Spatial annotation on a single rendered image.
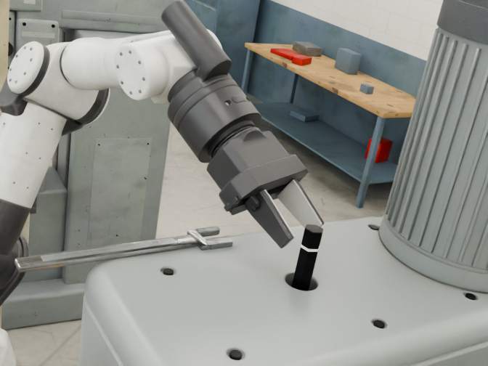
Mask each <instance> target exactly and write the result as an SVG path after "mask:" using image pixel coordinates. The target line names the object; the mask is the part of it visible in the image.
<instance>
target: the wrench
mask: <svg viewBox="0 0 488 366"><path fill-rule="evenodd" d="M219 232H220V229H219V228H218V227H217V226H214V227H204V228H197V229H192V230H188V231H187V235H181V236H176V237H165V238H160V239H154V240H144V241H138V242H132V243H122V244H117V245H106V246H101V247H95V248H85V249H79V250H74V251H63V252H57V253H48V254H41V255H36V256H26V257H20V258H16V259H15V266H16V267H17V270H18V272H29V271H34V270H40V269H49V268H55V267H63V266H69V265H74V264H83V263H89V262H94V261H103V260H108V259H118V258H123V257H128V256H138V255H143V254H149V253H157V252H163V251H172V250H177V249H183V248H192V247H196V246H198V247H199V249H201V250H202V251H204V250H209V249H210V250H214V249H219V248H228V247H232V244H233V241H232V240H231V239H230V238H221V239H215V240H207V241H206V240H205V239H204V238H203V237H208V236H214V235H219Z"/></svg>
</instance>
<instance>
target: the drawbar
mask: <svg viewBox="0 0 488 366"><path fill-rule="evenodd" d="M322 233H323V228H321V227H319V226H317V225H316V224H307V225H306V227H305V230H304V235H303V239H302V242H301V244H302V245H303V246H304V247H306V248H308V249H319V246H320V242H321V239H322ZM317 254H318V252H309V251H306V250H304V249H303V248H300V251H299V255H298V261H297V265H296V270H295V274H294V277H293V283H292V286H291V287H292V288H295V289H298V290H304V291H309V287H310V284H311V281H312V275H313V271H314V266H315V263H316V260H317Z"/></svg>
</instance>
